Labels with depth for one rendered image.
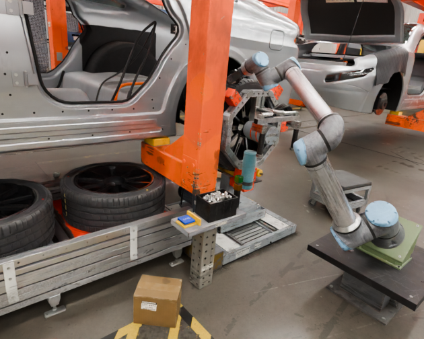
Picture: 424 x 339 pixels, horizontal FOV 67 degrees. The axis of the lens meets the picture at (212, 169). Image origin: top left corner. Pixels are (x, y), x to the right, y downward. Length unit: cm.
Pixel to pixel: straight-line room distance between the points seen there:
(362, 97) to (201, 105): 325
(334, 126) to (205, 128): 68
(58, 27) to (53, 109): 235
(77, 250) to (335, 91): 378
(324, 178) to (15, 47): 162
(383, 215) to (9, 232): 183
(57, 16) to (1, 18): 236
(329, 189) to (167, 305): 97
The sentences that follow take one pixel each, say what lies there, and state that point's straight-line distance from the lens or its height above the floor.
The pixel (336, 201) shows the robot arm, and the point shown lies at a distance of 171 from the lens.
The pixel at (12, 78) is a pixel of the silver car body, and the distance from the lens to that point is 192.
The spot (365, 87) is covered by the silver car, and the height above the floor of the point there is 107.
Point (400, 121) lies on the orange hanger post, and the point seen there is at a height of 60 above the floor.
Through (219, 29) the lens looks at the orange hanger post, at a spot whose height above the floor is 144.
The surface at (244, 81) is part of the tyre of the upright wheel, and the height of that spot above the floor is 116.
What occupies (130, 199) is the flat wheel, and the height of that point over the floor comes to 49.
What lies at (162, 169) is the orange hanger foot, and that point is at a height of 57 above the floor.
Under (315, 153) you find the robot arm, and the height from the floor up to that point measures 94.
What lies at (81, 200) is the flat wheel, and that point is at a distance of 196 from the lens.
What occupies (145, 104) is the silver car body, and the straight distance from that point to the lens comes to 219.
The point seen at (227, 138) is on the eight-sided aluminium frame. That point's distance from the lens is 206.
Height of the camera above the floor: 132
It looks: 20 degrees down
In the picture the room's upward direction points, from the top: 5 degrees clockwise
